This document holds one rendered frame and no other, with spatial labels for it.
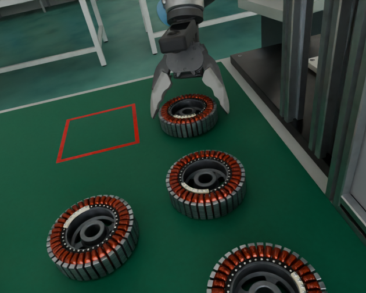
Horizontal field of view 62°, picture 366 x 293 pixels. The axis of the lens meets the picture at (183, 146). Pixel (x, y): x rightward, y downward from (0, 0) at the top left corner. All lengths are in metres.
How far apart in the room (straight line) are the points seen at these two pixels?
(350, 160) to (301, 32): 0.20
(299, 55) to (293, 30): 0.05
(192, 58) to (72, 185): 0.31
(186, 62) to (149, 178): 0.23
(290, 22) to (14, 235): 0.50
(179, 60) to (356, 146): 0.35
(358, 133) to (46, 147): 0.55
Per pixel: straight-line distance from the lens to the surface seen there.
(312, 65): 0.71
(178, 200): 0.41
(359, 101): 0.34
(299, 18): 0.47
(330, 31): 0.39
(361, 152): 0.38
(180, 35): 0.52
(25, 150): 0.70
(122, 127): 0.64
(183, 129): 0.54
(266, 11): 1.30
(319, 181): 0.47
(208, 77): 0.58
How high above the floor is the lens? 1.08
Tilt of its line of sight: 37 degrees down
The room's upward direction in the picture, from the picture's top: 12 degrees counter-clockwise
